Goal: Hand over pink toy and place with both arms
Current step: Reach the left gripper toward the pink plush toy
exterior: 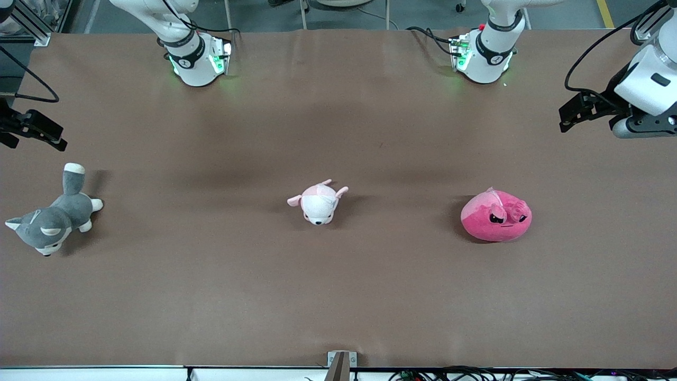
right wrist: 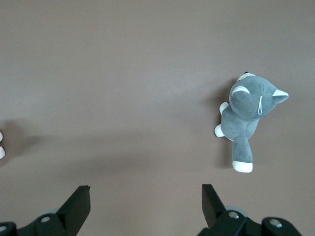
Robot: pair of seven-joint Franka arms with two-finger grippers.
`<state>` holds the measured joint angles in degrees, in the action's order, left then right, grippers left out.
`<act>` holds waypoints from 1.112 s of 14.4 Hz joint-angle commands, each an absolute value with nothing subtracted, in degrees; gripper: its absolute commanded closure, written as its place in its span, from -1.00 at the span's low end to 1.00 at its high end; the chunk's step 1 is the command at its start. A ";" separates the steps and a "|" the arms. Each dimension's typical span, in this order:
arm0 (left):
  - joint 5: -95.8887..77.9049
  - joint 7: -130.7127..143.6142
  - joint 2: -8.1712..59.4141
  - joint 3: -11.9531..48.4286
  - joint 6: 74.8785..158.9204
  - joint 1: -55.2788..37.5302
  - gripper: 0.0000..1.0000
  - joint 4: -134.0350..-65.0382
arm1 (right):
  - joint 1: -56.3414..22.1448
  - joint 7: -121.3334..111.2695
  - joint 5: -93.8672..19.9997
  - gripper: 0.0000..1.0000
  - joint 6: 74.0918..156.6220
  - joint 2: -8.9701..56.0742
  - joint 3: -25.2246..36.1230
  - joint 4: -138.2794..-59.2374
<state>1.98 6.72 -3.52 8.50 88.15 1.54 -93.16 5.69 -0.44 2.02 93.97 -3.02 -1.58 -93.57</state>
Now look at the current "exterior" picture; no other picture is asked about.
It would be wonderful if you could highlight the black left base cable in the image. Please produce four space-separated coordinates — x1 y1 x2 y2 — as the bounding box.
406 25 456 57

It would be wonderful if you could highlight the white and pink plush dog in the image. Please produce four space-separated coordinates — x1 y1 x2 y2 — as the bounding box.
287 179 350 225

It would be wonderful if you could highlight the black base cable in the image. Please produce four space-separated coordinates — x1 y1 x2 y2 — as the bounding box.
160 0 242 37
406 25 456 57

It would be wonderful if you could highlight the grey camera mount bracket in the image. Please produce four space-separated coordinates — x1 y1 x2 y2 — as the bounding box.
324 350 358 381

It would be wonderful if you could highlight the white stool with metal legs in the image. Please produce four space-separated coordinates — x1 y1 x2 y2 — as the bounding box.
299 0 392 30

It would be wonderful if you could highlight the aluminium extrusion profile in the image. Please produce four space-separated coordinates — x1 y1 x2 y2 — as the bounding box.
10 0 52 47

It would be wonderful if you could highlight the pink round plush toy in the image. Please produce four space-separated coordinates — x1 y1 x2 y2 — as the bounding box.
460 187 533 243

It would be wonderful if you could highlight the black right base cable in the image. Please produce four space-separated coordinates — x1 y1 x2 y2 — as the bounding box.
160 0 242 37

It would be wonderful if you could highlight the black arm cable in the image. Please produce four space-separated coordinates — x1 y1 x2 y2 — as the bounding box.
564 0 668 106
0 44 60 104

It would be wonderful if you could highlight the grey and white plush husky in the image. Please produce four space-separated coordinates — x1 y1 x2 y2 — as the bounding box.
5 162 104 257

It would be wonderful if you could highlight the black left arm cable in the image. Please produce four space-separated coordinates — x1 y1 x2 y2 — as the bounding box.
564 0 668 106

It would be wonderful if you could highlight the tangled black cable bundle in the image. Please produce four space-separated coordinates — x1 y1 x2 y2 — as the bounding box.
388 365 677 381

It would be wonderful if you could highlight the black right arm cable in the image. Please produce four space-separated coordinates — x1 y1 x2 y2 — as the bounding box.
0 44 60 104

